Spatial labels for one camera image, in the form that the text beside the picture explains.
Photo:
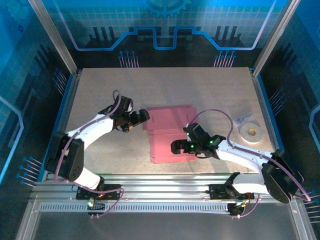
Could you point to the pink paper box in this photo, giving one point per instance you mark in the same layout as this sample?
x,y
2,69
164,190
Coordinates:
x,y
165,120

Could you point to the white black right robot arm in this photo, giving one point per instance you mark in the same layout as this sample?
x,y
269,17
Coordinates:
x,y
240,152

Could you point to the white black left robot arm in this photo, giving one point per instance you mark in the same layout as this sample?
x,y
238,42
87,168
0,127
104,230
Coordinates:
x,y
95,127

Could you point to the black right controller box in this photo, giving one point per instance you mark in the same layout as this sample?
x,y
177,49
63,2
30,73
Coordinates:
x,y
235,210

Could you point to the black controller box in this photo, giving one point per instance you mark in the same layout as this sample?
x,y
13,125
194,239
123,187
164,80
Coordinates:
x,y
235,210
96,206

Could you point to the black left controller box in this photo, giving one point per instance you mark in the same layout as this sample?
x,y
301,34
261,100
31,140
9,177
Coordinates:
x,y
96,206

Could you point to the clear labelled plastic bag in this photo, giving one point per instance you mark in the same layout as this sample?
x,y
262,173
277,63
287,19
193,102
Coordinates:
x,y
243,119

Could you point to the white tape roll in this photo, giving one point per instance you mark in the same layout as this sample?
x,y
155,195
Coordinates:
x,y
257,136

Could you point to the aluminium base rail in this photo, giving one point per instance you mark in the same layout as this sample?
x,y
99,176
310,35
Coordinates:
x,y
162,185

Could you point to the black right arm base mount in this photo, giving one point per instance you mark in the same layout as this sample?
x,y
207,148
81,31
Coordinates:
x,y
217,191

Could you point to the aluminium table side rail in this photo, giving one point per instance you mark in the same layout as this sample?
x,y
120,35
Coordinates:
x,y
262,100
67,110

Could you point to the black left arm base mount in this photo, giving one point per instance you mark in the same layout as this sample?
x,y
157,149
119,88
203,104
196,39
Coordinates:
x,y
112,191

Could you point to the aluminium frame post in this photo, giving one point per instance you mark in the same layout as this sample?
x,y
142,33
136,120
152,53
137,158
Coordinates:
x,y
53,37
275,37

